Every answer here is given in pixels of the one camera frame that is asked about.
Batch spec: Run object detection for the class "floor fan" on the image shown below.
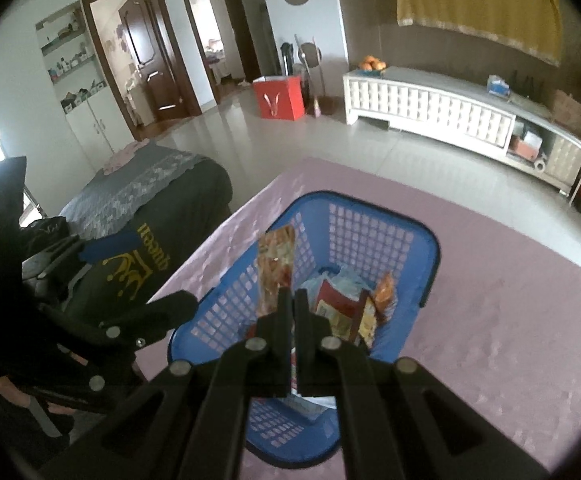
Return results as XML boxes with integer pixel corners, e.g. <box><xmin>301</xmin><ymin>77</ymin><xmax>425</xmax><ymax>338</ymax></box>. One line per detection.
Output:
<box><xmin>295</xmin><ymin>40</ymin><xmax>326</xmax><ymax>97</ymax></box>

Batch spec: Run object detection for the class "person's left hand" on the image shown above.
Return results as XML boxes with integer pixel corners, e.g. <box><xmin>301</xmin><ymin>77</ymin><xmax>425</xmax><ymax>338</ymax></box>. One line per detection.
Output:
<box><xmin>0</xmin><ymin>376</ymin><xmax>34</xmax><ymax>409</ymax></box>

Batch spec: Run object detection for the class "grey lace cover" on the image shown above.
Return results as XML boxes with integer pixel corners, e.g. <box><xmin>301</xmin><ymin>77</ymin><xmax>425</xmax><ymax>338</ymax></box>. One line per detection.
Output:
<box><xmin>60</xmin><ymin>142</ymin><xmax>211</xmax><ymax>241</ymax></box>

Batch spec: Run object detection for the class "white tufted TV cabinet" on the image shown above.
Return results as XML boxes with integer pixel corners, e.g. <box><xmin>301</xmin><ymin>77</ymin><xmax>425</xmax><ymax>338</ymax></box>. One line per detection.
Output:
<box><xmin>343</xmin><ymin>66</ymin><xmax>581</xmax><ymax>196</ymax></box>

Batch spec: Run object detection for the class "red box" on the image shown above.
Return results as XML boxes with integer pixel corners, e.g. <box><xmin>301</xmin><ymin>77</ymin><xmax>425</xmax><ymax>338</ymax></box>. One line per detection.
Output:
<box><xmin>253</xmin><ymin>75</ymin><xmax>305</xmax><ymax>122</ymax></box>

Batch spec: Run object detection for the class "bowl of oranges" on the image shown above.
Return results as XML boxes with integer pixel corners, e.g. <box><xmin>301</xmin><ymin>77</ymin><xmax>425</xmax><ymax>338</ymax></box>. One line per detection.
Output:
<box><xmin>357</xmin><ymin>56</ymin><xmax>387</xmax><ymax>77</ymax></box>

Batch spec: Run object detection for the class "brown wooden door frame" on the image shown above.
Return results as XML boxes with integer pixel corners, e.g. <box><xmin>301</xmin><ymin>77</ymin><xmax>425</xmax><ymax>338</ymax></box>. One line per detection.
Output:
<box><xmin>176</xmin><ymin>0</ymin><xmax>262</xmax><ymax>105</ymax></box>

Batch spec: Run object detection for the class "broom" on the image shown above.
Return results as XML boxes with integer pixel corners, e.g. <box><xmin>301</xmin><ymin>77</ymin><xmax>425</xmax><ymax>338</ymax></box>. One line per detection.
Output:
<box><xmin>311</xmin><ymin>35</ymin><xmax>323</xmax><ymax>117</ymax></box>

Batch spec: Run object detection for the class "cardboard box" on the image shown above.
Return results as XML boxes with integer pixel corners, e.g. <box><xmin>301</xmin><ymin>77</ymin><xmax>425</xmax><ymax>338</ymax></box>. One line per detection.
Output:
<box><xmin>550</xmin><ymin>89</ymin><xmax>581</xmax><ymax>133</ymax></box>

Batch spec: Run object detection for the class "pink tablecloth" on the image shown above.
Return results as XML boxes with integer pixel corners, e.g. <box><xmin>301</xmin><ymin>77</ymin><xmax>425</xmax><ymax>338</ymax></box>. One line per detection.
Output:
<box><xmin>145</xmin><ymin>156</ymin><xmax>581</xmax><ymax>473</ymax></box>

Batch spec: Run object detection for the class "brown wooden door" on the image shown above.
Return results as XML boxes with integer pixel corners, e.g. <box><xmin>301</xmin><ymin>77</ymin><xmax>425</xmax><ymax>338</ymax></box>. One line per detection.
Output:
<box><xmin>118</xmin><ymin>0</ymin><xmax>186</xmax><ymax>121</ymax></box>

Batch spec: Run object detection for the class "black router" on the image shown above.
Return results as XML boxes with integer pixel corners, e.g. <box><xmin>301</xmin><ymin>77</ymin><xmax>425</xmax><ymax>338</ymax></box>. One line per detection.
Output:
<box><xmin>513</xmin><ymin>72</ymin><xmax>546</xmax><ymax>93</ymax></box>

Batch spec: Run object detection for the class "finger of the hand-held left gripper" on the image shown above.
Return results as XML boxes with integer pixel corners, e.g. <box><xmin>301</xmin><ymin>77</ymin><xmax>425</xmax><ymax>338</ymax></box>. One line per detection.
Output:
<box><xmin>23</xmin><ymin>232</ymin><xmax>137</xmax><ymax>281</ymax></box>
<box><xmin>35</xmin><ymin>290</ymin><xmax>200</xmax><ymax>348</ymax></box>

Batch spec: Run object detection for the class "long orange snack packet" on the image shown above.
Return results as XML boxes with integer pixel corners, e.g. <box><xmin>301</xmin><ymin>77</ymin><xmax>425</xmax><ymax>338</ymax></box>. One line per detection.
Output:
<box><xmin>373</xmin><ymin>271</ymin><xmax>397</xmax><ymax>333</ymax></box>

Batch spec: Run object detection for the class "orange-yellow snack packet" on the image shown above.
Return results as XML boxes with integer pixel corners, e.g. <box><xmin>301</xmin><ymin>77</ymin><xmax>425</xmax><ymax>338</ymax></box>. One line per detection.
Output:
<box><xmin>258</xmin><ymin>225</ymin><xmax>298</xmax><ymax>321</ymax></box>

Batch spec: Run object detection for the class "blue plastic basket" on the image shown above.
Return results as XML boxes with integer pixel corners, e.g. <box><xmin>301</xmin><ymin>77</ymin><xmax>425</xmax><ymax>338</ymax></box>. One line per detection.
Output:
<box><xmin>167</xmin><ymin>190</ymin><xmax>442</xmax><ymax>467</ymax></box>

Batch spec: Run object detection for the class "orange box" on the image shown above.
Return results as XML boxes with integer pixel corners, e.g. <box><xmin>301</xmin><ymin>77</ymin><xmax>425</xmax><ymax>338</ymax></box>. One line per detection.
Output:
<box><xmin>510</xmin><ymin>137</ymin><xmax>538</xmax><ymax>161</ymax></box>

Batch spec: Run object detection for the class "dark armchair with crown print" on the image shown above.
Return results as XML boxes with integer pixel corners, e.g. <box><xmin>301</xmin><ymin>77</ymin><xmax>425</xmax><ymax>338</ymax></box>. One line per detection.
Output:
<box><xmin>20</xmin><ymin>157</ymin><xmax>234</xmax><ymax>311</ymax></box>

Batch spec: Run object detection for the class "white wall shelf cabinet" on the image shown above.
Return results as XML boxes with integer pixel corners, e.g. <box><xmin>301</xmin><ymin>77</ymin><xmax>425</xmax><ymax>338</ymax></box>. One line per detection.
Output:
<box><xmin>35</xmin><ymin>2</ymin><xmax>138</xmax><ymax>171</ymax></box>

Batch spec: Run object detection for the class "red and white snack pouch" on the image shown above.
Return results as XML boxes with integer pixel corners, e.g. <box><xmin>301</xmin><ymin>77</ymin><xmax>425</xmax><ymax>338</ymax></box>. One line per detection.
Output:
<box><xmin>315</xmin><ymin>280</ymin><xmax>371</xmax><ymax>343</ymax></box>

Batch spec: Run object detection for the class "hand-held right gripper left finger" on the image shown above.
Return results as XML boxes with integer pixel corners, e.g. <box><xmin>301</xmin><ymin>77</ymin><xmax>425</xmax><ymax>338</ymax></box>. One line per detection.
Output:
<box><xmin>40</xmin><ymin>287</ymin><xmax>293</xmax><ymax>480</ymax></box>

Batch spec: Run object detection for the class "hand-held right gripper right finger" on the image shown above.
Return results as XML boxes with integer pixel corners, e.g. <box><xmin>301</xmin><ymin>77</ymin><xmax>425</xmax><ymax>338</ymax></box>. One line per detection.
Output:
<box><xmin>295</xmin><ymin>287</ymin><xmax>551</xmax><ymax>480</ymax></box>

